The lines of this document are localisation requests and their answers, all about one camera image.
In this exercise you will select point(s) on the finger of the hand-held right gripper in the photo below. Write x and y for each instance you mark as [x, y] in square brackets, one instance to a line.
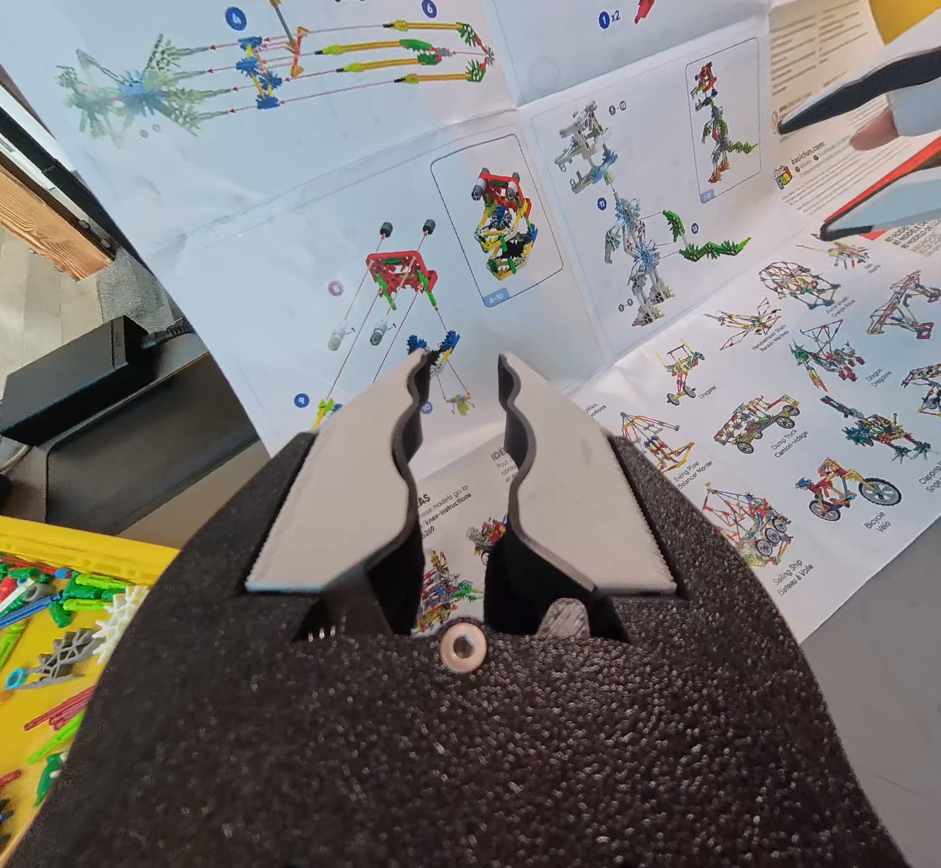
[904, 200]
[897, 60]

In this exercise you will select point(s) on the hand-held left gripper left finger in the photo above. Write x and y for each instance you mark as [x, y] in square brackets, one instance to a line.
[331, 516]

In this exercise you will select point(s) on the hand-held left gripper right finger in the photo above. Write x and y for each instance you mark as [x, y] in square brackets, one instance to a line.
[596, 516]

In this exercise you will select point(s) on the printed instruction sheet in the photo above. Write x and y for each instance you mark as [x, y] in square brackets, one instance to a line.
[368, 119]

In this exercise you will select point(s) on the grey desk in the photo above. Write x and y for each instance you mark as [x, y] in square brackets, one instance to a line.
[897, 692]

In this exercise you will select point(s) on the wood top office desk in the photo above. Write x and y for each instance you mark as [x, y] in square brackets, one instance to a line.
[44, 222]

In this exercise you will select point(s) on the black power adapter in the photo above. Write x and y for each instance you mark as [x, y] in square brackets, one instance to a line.
[74, 376]

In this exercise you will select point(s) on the pile of toy pieces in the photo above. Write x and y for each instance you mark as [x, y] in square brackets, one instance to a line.
[59, 633]

